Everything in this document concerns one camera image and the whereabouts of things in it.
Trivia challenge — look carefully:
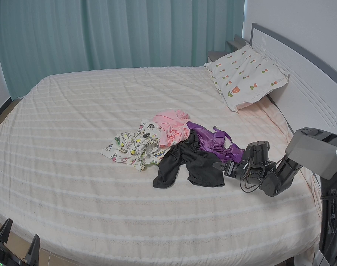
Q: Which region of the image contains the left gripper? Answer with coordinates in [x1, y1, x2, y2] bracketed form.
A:
[0, 218, 41, 266]

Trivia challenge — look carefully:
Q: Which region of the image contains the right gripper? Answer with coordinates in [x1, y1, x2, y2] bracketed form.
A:
[212, 160, 248, 181]

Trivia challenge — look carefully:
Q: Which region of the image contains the bed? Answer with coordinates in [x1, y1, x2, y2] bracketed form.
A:
[0, 22, 337, 266]

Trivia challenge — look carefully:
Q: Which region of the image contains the purple garment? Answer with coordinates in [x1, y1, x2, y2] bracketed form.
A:
[186, 121, 245, 163]

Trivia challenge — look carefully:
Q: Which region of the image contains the black garment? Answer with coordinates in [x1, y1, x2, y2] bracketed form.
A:
[153, 129, 225, 189]

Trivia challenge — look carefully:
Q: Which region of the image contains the pink garment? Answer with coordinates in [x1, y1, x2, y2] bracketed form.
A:
[153, 109, 191, 149]

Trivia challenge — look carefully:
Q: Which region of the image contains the white printed garment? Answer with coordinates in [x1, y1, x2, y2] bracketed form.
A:
[100, 119, 165, 172]

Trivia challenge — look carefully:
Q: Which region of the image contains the white printed pillow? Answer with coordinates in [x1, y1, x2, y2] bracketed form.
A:
[203, 41, 290, 112]

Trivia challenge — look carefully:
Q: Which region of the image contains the grey bedside table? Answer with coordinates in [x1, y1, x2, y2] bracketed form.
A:
[207, 34, 252, 64]

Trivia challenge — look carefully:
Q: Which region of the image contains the blue-green curtain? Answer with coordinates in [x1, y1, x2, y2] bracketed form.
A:
[0, 0, 246, 99]

